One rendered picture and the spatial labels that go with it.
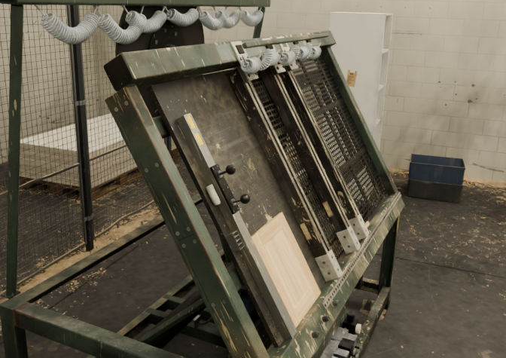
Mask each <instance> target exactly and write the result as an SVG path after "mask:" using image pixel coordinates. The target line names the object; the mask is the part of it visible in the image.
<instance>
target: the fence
mask: <svg viewBox="0 0 506 358"><path fill-rule="evenodd" d="M188 116H191V118H192V120H193V122H194V125H195V127H196V128H194V129H192V128H191V126H190V124H189V122H188V120H187V118H186V117H188ZM176 120H177V122H178V125H179V127H180V128H181V131H182V133H183V134H184V137H185V139H186V140H187V143H188V145H189V146H190V148H191V151H192V152H193V154H194V157H195V158H196V161H197V163H198V165H199V167H200V169H201V171H202V173H203V175H204V177H205V179H206V181H207V183H208V185H211V184H212V185H213V187H214V189H215V192H216V193H217V195H218V197H219V199H220V204H219V205H218V206H219V208H220V210H221V212H222V214H223V216H224V218H225V220H226V222H227V224H228V226H229V228H230V231H231V232H232V231H236V230H237V231H238V233H239V235H240V237H241V239H242V242H243V243H244V245H245V246H244V247H243V248H242V249H241V250H240V251H241V253H242V255H243V257H244V259H245V261H246V263H247V265H248V268H249V270H250V272H251V274H252V276H253V278H254V279H255V282H256V284H257V285H258V288H259V290H260V291H261V294H262V296H263V297H264V300H265V302H266V304H267V307H268V308H269V310H270V313H271V314H272V316H273V319H274V320H275V322H276V325H277V326H278V328H279V331H280V332H281V334H282V337H283V339H284V340H286V339H289V338H293V337H294V335H295V334H296V332H297V330H296V329H295V327H294V324H293V322H292V320H291V318H290V316H289V314H288V312H287V310H286V308H285V306H284V304H283V302H282V300H281V298H280V296H279V294H278V291H277V289H276V287H275V285H274V283H273V281H272V279H271V277H270V275H269V273H268V271H267V269H266V267H265V265H264V263H263V260H262V258H261V256H260V254H259V252H258V250H257V248H256V246H255V244H254V242H253V240H252V238H251V236H250V234H249V232H248V229H247V227H246V226H245V223H244V221H243V220H242V217H241V215H240V214H239V211H238V212H237V213H235V214H232V212H231V211H230V208H229V206H228V205H227V202H226V200H225V199H224V196H223V194H222V193H221V190H220V188H219V187H218V184H217V182H216V181H215V177H214V176H213V174H212V171H211V170H210V167H212V166H214V165H215V162H214V160H213V158H212V156H211V154H210V152H209V150H208V148H207V146H206V144H205V142H204V140H203V137H202V135H201V133H200V131H199V129H198V127H197V125H196V123H195V121H194V119H193V117H192V115H191V113H190V114H186V115H183V116H181V117H180V118H178V119H176ZM195 133H199V135H200V137H201V139H202V141H203V143H204V144H203V145H200V144H199V143H198V141H197V138H196V137H195V135H194V134H195Z"/></svg>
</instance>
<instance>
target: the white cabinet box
mask: <svg viewBox="0 0 506 358"><path fill-rule="evenodd" d="M392 18H393V14H383V13H360V12H331V14H330V25H329V30H330V31H331V33H332V35H333V37H334V39H335V41H336V44H334V45H332V46H331V50H332V51H333V53H334V56H335V58H336V60H337V62H338V64H339V66H340V69H341V71H342V73H343V75H344V77H345V79H346V82H347V84H348V85H349V88H350V90H351V91H352V94H353V96H354V98H355V101H356V102H357V104H358V107H359V109H360V111H361V113H362V115H363V117H364V119H365V122H366V124H367V126H368V128H369V130H370V132H371V134H372V137H373V139H374V141H375V143H376V145H377V147H378V149H379V150H380V139H381V131H382V123H383V109H384V101H385V93H386V79H387V71H388V63H389V48H390V41H391V33H392Z"/></svg>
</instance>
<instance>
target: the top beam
mask: <svg viewBox="0 0 506 358"><path fill-rule="evenodd" d="M321 33H328V34H329V36H328V37H327V38H316V39H310V40H311V42H309V43H310V44H311V45H310V46H313V47H315V46H317V47H318V46H319V43H320V42H321V44H320V48H321V49H322V50H323V49H325V48H327V47H331V46H332V45H334V44H336V41H335V39H334V37H333V35H332V33H331V31H330V30H329V31H322V32H308V33H301V34H293V35H280V36H273V37H266V38H270V39H276V37H281V36H284V37H285V38H289V37H295V36H302V35H314V34H321ZM261 39H262V38H252V39H244V40H237V41H241V42H242V43H243V44H244V43H245V42H250V41H261ZM231 42H234V41H223V42H216V43H209V44H195V45H188V46H181V47H167V48H160V49H153V50H139V51H131V52H124V53H121V54H119V55H117V56H116V57H115V58H114V59H112V60H110V61H109V62H107V63H106V64H105V65H104V66H103V67H104V70H105V72H106V74H107V76H108V78H109V80H110V82H111V84H112V86H113V88H114V89H115V91H119V90H121V89H122V88H123V87H126V86H127V85H130V84H136V86H137V87H143V86H147V85H151V84H158V83H162V82H166V81H173V80H177V79H181V78H188V77H192V76H196V75H203V74H206V73H210V72H217V71H221V70H225V69H232V68H236V67H240V66H241V65H240V63H239V61H238V59H237V57H236V54H235V53H234V51H233V48H232V47H231V44H230V43H231ZM298 43H299V44H297V46H299V47H305V45H306V44H307V43H306V40H305V41H299V42H298ZM245 50H246V52H247V54H248V56H250V58H252V57H257V58H258V57H259V55H260V53H261V52H265V51H266V49H265V47H264V46H262V47H251V48H246V49H245Z"/></svg>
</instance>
